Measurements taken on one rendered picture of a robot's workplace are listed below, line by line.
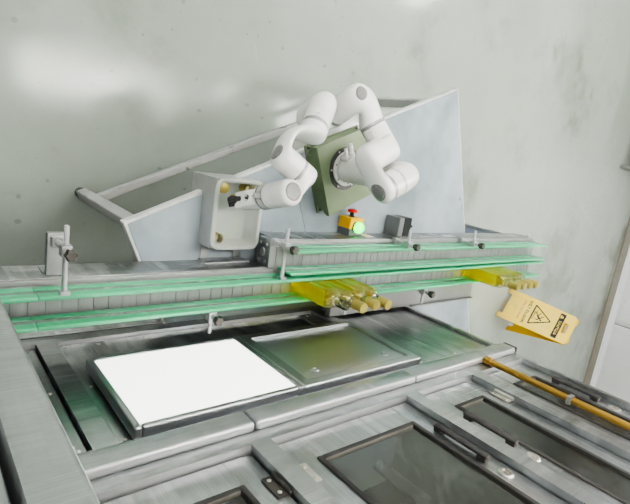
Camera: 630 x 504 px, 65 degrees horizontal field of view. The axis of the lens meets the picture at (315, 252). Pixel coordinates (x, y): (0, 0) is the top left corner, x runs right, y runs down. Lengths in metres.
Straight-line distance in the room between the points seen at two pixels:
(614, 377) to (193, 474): 6.79
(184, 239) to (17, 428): 1.21
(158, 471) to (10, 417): 0.58
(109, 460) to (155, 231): 0.76
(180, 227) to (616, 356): 6.48
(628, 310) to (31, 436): 7.10
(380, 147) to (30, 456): 1.35
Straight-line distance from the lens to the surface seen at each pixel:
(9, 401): 0.50
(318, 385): 1.33
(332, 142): 1.79
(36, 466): 0.42
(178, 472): 1.05
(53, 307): 1.41
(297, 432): 1.18
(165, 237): 1.59
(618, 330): 7.38
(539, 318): 4.83
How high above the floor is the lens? 2.17
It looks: 48 degrees down
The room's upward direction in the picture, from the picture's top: 112 degrees clockwise
